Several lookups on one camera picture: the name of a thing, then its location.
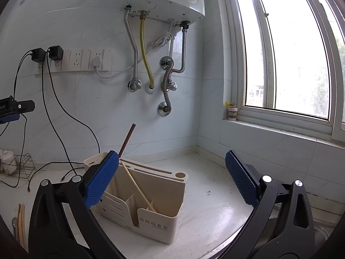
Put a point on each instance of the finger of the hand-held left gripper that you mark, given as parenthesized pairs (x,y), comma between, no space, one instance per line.
(9,119)
(16,106)

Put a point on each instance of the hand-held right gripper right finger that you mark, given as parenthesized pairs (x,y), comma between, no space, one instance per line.
(241,179)

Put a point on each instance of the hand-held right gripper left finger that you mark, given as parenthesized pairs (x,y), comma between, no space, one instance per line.
(101,179)

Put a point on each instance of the cream plastic utensil holder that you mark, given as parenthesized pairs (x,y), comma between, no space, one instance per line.
(156,224)

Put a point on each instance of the dark brown wooden chopstick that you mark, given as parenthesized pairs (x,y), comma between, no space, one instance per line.
(128,139)

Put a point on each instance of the black charger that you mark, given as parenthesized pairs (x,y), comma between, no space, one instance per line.
(38,55)
(55,52)

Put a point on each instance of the small bottle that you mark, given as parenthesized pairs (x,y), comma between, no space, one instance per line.
(232,113)

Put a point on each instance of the steel sink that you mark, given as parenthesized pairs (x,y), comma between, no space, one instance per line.
(323,221)

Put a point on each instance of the chrome angle valve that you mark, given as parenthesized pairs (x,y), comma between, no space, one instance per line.
(133,84)
(169,85)

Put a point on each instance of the white water heater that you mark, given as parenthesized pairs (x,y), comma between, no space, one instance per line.
(161,2)

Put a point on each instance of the white wall socket row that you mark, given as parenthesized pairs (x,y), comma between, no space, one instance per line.
(75,59)

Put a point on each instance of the white window frame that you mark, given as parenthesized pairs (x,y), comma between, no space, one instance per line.
(293,116)

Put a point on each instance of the chrome wall flange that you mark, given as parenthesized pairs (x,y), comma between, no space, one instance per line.
(162,110)
(165,60)

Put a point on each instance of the white round wall flange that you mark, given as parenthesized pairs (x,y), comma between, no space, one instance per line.
(147,89)

